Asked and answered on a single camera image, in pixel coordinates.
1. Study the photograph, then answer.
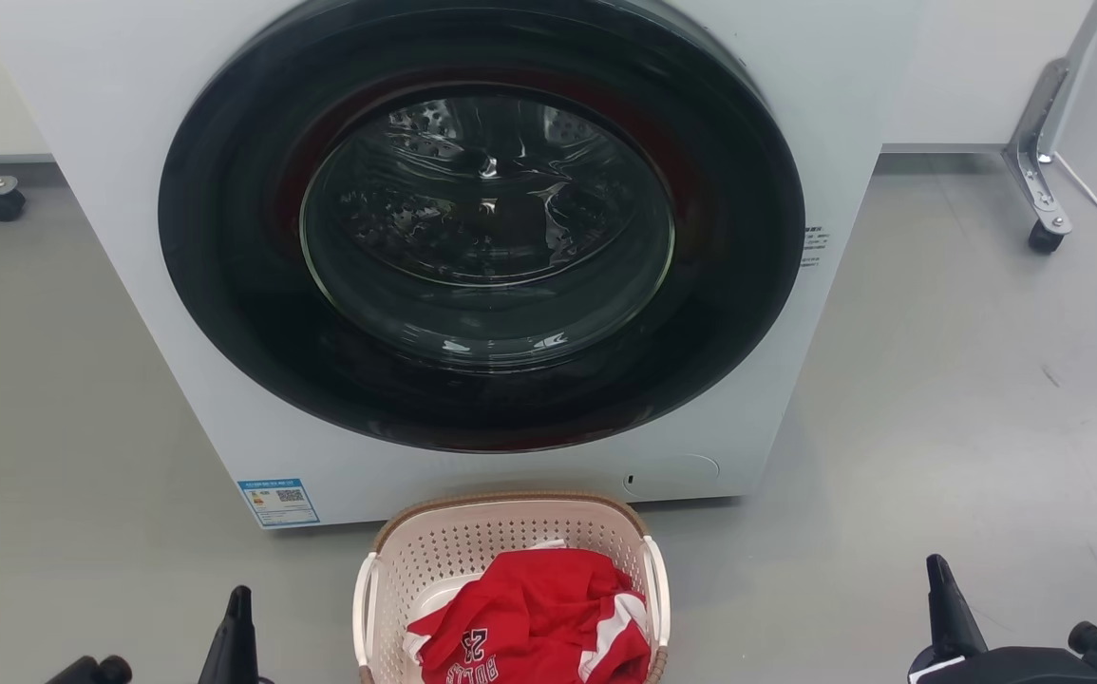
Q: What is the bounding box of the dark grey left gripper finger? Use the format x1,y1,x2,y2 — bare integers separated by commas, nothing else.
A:
199,586,260,684

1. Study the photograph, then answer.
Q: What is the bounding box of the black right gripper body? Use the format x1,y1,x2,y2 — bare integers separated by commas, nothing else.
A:
907,620,1097,684

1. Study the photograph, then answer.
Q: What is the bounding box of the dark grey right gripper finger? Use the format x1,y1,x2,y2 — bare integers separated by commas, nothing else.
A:
926,554,989,659

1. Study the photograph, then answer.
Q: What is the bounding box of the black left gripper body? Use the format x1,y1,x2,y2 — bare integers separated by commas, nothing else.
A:
45,655,133,684

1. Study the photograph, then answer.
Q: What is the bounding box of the cream perforated laundry basket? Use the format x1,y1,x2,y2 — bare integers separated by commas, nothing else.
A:
352,490,671,684

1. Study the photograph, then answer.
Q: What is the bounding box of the blue energy label sticker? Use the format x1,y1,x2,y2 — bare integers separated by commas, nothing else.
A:
236,478,321,528

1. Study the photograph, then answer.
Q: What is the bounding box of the red basketball jersey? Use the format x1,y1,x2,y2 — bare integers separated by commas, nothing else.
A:
404,547,653,684

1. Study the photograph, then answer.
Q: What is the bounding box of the round filter cover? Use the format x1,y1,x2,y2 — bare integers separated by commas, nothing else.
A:
622,452,722,497

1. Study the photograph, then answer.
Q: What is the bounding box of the black round washing machine door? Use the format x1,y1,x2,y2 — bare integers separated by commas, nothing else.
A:
158,0,806,454

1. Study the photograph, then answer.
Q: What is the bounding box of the white washing machine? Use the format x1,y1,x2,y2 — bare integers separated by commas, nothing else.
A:
0,0,924,529

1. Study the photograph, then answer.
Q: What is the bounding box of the metal caster frame right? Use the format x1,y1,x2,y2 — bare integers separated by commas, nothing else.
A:
1002,0,1097,237

